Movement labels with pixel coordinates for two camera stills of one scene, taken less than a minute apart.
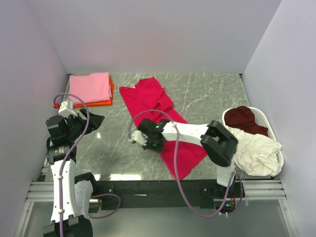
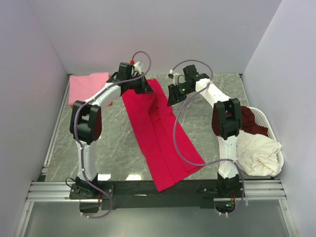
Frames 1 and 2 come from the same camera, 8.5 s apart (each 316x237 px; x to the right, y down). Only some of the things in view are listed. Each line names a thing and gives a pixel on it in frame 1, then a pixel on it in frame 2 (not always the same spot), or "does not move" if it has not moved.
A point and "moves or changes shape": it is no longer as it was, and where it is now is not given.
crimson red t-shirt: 147,95 moves or changes shape
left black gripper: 95,121 to 145,87
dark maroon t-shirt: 242,117 does not move
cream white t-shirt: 256,154 does not move
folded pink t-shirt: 95,87 does not move
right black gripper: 159,148 to 174,97
